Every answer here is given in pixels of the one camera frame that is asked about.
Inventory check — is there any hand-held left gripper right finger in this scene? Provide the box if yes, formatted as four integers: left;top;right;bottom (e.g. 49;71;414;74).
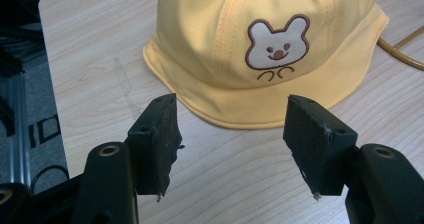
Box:
282;94;359;202

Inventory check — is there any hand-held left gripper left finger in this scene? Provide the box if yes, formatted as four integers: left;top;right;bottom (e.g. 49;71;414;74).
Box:
125;93;185;203

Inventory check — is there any yellow bear hat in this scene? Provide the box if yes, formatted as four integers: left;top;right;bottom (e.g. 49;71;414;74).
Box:
142;0;390;130

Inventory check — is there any black cable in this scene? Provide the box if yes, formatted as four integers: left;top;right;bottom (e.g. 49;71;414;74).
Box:
30;164;70;195

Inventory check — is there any yellow hat strap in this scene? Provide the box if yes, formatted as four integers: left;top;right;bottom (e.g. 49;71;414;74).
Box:
376;25;424;72

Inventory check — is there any metal stand rail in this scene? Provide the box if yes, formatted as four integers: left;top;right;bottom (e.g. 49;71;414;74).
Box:
9;73;32;187

